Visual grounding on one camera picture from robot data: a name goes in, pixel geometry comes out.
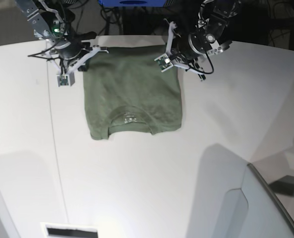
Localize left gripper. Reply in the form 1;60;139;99
178;24;232;62

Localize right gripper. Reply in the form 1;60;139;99
34;24;97;60

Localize green t-shirt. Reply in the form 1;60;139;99
83;45;182;140

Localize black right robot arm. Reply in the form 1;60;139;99
16;0;97;60

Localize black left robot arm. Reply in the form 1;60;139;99
177;0;242;61

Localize blue bin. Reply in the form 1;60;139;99
99;0;166;7

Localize grey monitor edge panel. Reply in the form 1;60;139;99
247;163;294;237

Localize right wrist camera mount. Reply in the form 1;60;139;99
46;42;109;87

